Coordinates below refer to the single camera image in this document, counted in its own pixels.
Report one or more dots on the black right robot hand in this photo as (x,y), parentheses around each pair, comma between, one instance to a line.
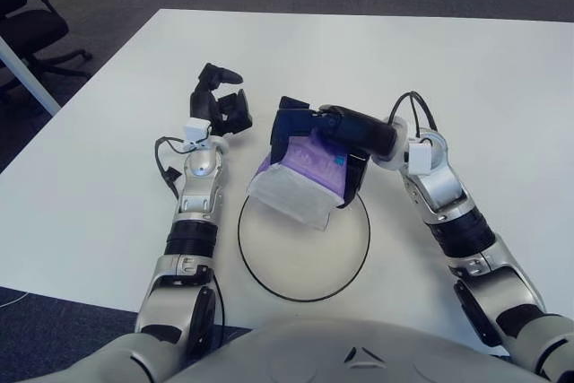
(363,132)

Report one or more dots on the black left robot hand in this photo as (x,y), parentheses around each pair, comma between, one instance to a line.
(202,105)

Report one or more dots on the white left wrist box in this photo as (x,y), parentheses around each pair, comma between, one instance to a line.
(197,129)

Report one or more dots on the grey robot torso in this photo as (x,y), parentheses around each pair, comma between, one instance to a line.
(314,356)

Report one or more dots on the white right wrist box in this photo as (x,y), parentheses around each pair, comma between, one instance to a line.
(419,159)

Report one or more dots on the purple tissue paper pack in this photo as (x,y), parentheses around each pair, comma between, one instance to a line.
(291,194)

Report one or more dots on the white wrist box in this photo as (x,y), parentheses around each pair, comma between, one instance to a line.
(419,159)
(197,129)

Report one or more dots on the black office chair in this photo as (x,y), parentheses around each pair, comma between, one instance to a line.
(36,28)

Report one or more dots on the white desk leg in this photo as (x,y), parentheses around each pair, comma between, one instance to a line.
(27,78)

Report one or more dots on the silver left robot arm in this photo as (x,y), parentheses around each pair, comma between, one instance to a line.
(199,185)

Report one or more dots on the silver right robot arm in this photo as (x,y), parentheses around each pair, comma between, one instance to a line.
(444,185)

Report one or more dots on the white plate with black rim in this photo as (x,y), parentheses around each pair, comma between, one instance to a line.
(305,262)

